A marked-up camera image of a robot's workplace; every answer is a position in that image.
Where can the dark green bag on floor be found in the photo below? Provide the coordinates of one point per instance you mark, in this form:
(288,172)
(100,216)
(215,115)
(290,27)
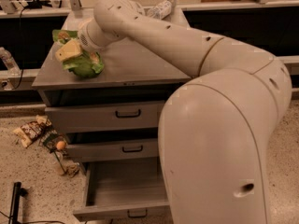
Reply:
(49,140)

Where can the green rice chip bag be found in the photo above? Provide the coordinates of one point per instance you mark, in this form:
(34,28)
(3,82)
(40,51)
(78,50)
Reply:
(87,65)

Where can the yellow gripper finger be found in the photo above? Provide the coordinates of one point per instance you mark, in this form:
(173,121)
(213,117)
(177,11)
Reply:
(69,50)

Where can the grey drawer cabinet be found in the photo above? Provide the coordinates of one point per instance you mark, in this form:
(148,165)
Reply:
(131,74)

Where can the grey middle drawer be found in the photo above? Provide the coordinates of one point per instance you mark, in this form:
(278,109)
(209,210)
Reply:
(113,151)

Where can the grey open bottom drawer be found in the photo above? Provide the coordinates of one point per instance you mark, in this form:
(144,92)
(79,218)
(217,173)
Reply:
(123,189)

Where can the grey top drawer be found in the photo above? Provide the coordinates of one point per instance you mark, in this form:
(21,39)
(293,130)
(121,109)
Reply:
(111,117)

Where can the clear bottle at left edge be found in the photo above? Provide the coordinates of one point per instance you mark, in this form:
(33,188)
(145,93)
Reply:
(10,63)

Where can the brown chip bag on floor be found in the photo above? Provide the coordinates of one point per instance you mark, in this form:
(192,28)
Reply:
(31,131)

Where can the black stand on floor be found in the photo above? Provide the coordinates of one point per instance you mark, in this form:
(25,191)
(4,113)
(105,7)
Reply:
(18,192)

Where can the orange ball on floor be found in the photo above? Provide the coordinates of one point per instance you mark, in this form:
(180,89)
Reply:
(61,145)

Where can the clear plastic water bottle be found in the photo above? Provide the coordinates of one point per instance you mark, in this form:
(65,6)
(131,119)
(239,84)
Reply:
(160,11)

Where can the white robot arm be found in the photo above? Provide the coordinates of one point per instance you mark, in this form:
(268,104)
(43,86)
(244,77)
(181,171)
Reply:
(214,130)

